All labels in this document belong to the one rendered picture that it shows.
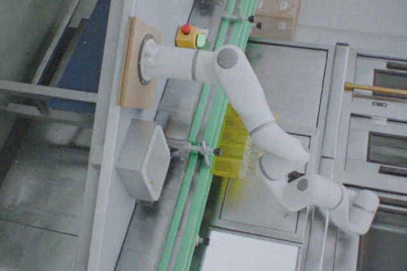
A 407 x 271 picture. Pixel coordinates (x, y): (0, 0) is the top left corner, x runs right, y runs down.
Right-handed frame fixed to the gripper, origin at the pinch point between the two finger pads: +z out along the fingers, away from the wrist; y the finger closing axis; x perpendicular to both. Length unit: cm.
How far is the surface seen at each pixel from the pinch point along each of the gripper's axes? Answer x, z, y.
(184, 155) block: 12.6, 35.1, 10.5
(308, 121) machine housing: -33.6, 6.9, -15.9
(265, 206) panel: 8.9, 6.6, -12.5
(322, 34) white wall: -342, 89, -312
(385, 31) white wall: -375, 22, -312
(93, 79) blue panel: 0, 82, 13
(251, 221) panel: 16.2, 8.7, -12.5
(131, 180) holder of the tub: 33, 40, 26
